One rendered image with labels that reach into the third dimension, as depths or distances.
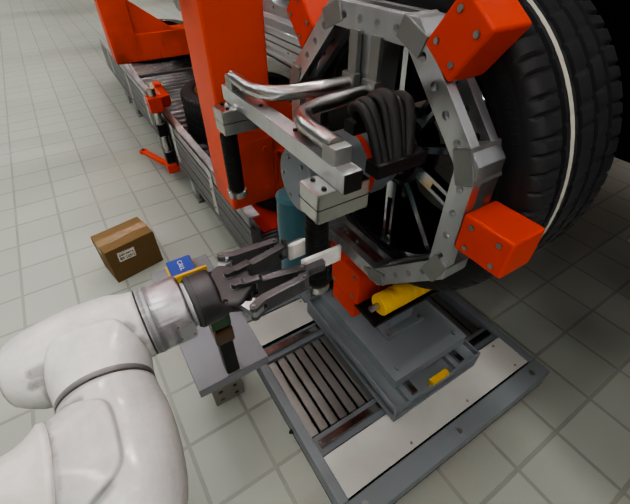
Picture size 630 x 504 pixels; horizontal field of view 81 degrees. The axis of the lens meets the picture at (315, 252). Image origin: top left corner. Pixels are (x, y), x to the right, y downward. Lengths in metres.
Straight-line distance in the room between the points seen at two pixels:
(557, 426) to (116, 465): 1.35
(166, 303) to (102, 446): 0.17
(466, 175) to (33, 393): 0.60
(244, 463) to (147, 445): 0.90
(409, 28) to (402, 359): 0.89
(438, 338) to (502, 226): 0.72
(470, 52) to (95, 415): 0.58
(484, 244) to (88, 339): 0.54
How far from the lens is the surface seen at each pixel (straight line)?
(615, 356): 1.84
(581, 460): 1.52
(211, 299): 0.51
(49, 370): 0.50
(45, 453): 0.42
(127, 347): 0.48
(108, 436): 0.42
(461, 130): 0.59
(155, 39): 3.02
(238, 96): 0.75
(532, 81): 0.63
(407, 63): 0.80
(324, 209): 0.51
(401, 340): 1.24
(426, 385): 1.27
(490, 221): 0.62
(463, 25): 0.57
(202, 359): 0.95
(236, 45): 1.07
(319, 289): 0.62
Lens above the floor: 1.22
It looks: 42 degrees down
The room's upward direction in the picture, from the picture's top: straight up
